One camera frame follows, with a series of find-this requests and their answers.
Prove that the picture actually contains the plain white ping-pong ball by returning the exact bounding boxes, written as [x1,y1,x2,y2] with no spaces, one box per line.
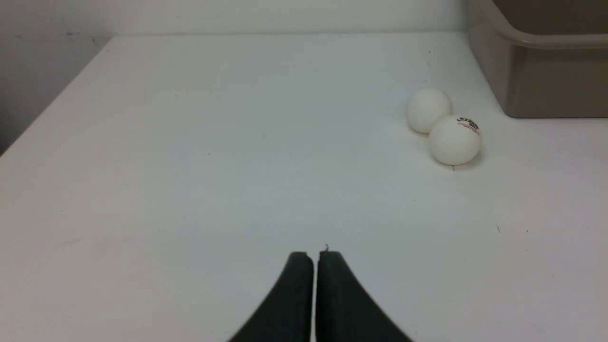
[405,87,453,134]

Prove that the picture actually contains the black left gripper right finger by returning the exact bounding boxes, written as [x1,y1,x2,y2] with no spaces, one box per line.
[315,250,411,342]

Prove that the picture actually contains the white ping-pong ball with logo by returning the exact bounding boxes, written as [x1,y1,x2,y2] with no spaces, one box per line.
[428,115,482,165]

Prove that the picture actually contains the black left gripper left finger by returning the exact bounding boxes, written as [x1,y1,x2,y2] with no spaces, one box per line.
[230,251,314,342]

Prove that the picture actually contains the tan plastic bin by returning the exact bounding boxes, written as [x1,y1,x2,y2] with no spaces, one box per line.
[466,0,608,119]

